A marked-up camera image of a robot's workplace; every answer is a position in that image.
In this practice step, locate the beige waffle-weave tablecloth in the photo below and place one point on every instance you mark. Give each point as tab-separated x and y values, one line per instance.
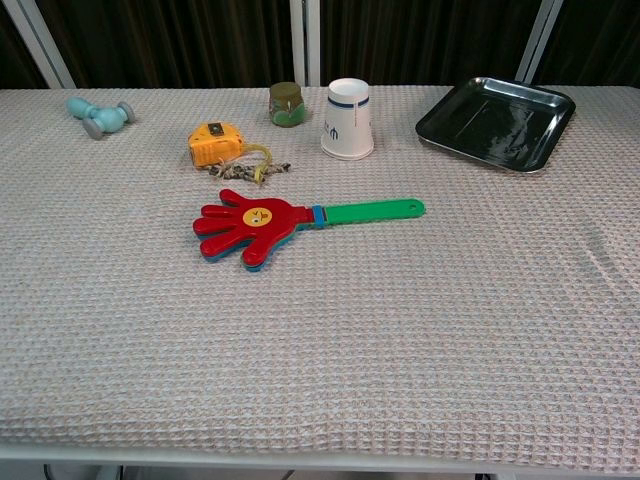
350	325

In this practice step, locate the white paper cup blue print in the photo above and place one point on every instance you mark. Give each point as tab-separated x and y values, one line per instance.
347	125

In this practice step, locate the green jar olive lid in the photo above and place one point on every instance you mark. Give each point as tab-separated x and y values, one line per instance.
286	107

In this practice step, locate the yellow tape measure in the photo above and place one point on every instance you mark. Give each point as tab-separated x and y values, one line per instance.
212	145

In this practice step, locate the black square metal tray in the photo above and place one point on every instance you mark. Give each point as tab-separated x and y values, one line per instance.
492	125

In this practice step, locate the black curtain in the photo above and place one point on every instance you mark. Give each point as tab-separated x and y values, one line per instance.
175	40

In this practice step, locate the upright white frame post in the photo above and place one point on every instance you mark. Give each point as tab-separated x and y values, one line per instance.
304	40

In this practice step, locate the slanted white frame post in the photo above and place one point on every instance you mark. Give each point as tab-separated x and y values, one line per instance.
539	40
42	45

